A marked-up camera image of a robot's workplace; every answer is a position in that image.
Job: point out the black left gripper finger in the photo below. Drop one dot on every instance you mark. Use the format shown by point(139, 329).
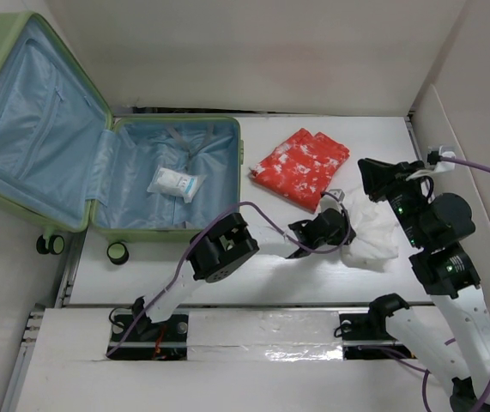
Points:
point(301, 227)
point(300, 253)

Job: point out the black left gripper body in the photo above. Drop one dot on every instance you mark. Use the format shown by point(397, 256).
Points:
point(337, 238)

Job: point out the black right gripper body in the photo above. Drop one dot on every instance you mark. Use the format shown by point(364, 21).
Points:
point(402, 172)

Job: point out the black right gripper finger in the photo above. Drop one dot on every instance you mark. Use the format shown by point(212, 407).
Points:
point(376, 190)
point(374, 172)

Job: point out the white cloth garment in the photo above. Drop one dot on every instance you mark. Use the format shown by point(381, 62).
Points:
point(374, 224)

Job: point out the orange white tie-dye shorts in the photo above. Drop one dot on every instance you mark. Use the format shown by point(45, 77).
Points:
point(301, 168)

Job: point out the white cotton pads packet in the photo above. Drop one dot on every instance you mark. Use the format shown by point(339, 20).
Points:
point(176, 184)

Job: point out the green hard-shell suitcase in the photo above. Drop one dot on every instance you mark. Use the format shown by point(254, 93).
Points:
point(68, 164)

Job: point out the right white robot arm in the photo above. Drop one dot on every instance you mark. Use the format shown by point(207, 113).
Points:
point(446, 272)

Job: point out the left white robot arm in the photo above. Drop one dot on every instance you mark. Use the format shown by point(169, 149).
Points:
point(225, 247)

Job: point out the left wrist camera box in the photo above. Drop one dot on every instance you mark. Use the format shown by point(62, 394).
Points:
point(338, 194)

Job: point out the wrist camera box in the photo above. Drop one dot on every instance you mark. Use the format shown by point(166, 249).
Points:
point(338, 194)
point(435, 159)

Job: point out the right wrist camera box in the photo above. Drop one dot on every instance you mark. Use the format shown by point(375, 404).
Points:
point(435, 159)

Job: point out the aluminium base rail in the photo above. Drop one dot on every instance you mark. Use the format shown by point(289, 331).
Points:
point(256, 358)

